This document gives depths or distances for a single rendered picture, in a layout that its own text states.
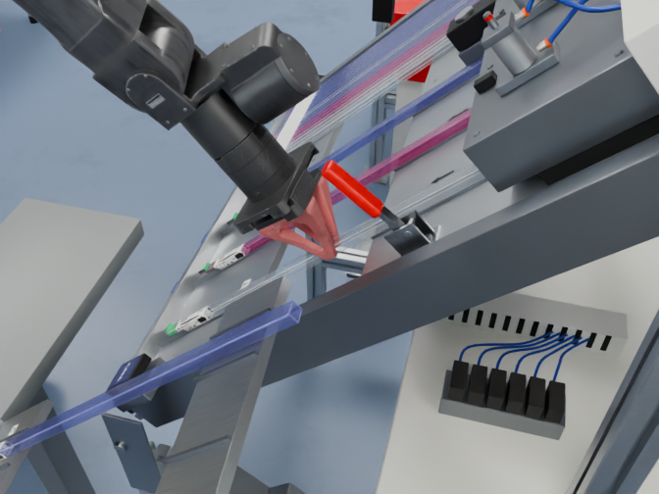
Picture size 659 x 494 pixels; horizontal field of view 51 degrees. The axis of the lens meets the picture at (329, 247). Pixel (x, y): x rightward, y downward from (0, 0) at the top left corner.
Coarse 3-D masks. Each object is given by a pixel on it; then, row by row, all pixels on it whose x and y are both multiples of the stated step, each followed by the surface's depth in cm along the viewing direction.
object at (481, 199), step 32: (448, 64) 85; (448, 96) 78; (416, 128) 78; (416, 160) 72; (448, 160) 66; (416, 192) 66; (480, 192) 57; (512, 192) 54; (448, 224) 57; (384, 256) 62
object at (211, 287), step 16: (336, 128) 102; (320, 144) 101; (320, 160) 96; (240, 208) 108; (224, 240) 102; (240, 240) 96; (272, 240) 86; (256, 256) 87; (272, 256) 83; (224, 272) 92; (240, 272) 87; (256, 272) 83; (208, 288) 92; (224, 288) 87; (192, 304) 92; (208, 304) 87; (176, 336) 86; (192, 336) 83; (208, 336) 79; (160, 352) 88; (176, 352) 83
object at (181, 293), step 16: (272, 128) 122; (240, 192) 110; (224, 208) 106; (224, 224) 105; (208, 240) 101; (208, 256) 100; (192, 272) 97; (176, 288) 94; (192, 288) 96; (176, 304) 93; (160, 320) 90; (176, 320) 92; (160, 336) 89; (144, 352) 86
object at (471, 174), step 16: (464, 176) 59; (480, 176) 58; (432, 192) 61; (448, 192) 60; (400, 208) 63; (416, 208) 63; (368, 224) 66; (384, 224) 65; (336, 240) 69; (352, 240) 67; (304, 256) 72; (272, 272) 75; (288, 272) 73; (240, 288) 79; (256, 288) 76; (224, 304) 80
